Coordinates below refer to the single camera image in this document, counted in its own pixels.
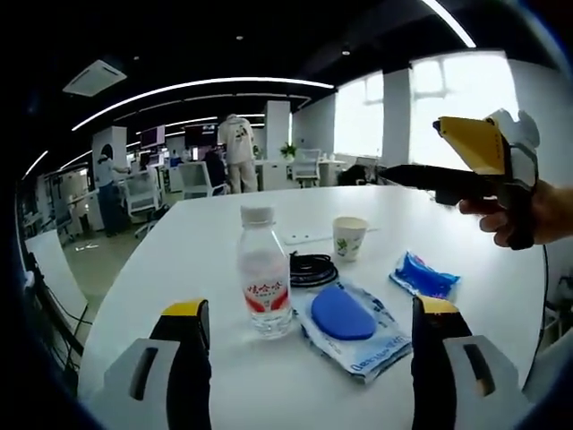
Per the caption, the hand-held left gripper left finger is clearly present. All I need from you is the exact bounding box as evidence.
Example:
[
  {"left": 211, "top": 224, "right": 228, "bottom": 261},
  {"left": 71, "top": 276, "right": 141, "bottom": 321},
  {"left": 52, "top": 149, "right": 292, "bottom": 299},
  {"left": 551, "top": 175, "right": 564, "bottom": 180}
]
[{"left": 103, "top": 298, "right": 212, "bottom": 430}]

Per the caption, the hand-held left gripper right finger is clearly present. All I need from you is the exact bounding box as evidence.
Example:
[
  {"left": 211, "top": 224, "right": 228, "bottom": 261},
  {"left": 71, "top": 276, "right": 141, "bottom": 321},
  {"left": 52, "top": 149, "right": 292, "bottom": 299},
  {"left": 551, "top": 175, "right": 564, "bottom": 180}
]
[{"left": 410, "top": 295, "right": 523, "bottom": 430}]

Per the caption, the small blue tissue packet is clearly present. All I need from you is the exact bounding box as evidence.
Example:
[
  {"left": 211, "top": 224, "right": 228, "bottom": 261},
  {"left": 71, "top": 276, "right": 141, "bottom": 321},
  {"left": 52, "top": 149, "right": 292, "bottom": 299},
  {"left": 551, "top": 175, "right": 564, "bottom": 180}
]
[{"left": 388, "top": 250, "right": 462, "bottom": 300}]

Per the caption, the wet wipes pack blue lid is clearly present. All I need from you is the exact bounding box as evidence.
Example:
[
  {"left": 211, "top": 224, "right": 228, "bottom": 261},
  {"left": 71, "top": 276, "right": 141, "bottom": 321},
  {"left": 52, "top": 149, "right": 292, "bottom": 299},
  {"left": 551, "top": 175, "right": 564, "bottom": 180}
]
[{"left": 291, "top": 279, "right": 413, "bottom": 382}]

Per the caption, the printed paper cup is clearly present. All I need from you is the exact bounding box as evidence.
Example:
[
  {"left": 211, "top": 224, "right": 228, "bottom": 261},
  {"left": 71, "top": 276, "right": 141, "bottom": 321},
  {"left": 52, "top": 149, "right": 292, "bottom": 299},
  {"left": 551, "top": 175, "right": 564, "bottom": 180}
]
[{"left": 332, "top": 216, "right": 369, "bottom": 263}]

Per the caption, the clear plastic water bottle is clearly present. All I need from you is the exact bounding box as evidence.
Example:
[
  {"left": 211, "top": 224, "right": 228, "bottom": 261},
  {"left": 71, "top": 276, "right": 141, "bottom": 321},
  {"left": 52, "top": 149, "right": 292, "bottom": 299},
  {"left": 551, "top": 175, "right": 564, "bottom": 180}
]
[{"left": 236, "top": 204, "right": 295, "bottom": 340}]

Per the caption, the person's right hand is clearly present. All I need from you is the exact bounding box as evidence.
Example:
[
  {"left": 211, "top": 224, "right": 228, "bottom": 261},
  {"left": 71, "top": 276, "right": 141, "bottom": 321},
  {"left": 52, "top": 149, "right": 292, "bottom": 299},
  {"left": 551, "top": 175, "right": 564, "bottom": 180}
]
[{"left": 459, "top": 178, "right": 556, "bottom": 247}]

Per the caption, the dark office chair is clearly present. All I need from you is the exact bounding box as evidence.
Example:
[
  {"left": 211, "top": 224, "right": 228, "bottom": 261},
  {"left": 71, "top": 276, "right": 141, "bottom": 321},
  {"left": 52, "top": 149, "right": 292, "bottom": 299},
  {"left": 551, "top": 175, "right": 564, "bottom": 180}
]
[{"left": 338, "top": 164, "right": 381, "bottom": 185}]

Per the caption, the white table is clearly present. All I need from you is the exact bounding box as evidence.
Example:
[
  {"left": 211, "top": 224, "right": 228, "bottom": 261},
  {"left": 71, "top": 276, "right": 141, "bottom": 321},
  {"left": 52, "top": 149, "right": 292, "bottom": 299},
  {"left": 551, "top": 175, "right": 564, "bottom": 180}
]
[{"left": 78, "top": 185, "right": 545, "bottom": 430}]

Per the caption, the white office chair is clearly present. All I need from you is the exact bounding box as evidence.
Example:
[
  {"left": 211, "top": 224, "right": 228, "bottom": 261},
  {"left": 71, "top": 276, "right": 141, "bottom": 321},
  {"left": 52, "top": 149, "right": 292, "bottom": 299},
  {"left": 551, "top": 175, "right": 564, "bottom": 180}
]
[
  {"left": 523, "top": 331, "right": 573, "bottom": 404},
  {"left": 123, "top": 172, "right": 163, "bottom": 238},
  {"left": 177, "top": 160, "right": 214, "bottom": 201},
  {"left": 293, "top": 149, "right": 322, "bottom": 188}
]

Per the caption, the straight ceiling light strip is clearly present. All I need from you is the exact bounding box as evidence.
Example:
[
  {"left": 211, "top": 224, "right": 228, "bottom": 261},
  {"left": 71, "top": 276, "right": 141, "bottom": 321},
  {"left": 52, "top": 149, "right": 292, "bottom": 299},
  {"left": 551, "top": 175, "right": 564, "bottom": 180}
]
[{"left": 423, "top": 0, "right": 476, "bottom": 48}]

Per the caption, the black equipment stand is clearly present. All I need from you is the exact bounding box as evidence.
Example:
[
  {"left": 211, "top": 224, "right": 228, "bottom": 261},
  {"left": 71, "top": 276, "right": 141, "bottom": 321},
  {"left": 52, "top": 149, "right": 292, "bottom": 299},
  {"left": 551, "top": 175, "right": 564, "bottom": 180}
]
[{"left": 24, "top": 253, "right": 89, "bottom": 359}]

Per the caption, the curved ceiling light strip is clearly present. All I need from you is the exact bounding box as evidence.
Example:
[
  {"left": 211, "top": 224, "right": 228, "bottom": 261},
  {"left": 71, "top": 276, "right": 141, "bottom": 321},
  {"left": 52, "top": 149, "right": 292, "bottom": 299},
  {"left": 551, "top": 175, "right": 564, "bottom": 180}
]
[{"left": 71, "top": 76, "right": 336, "bottom": 132}]

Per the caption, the ceiling air conditioner unit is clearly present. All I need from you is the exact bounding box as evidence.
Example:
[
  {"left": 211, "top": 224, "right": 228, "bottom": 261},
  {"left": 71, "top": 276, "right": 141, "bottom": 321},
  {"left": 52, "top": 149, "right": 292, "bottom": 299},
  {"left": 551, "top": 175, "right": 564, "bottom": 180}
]
[{"left": 62, "top": 60, "right": 129, "bottom": 98}]

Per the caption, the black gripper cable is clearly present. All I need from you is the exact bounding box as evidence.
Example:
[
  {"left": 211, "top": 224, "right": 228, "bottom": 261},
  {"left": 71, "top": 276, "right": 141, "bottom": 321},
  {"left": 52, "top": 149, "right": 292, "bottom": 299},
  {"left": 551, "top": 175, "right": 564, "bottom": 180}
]
[{"left": 539, "top": 244, "right": 551, "bottom": 317}]

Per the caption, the pink wall screen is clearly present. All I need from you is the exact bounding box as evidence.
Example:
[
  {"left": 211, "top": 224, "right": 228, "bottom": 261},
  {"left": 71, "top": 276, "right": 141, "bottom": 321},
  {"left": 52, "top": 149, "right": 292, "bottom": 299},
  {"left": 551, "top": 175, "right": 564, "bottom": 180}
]
[{"left": 139, "top": 126, "right": 167, "bottom": 149}]

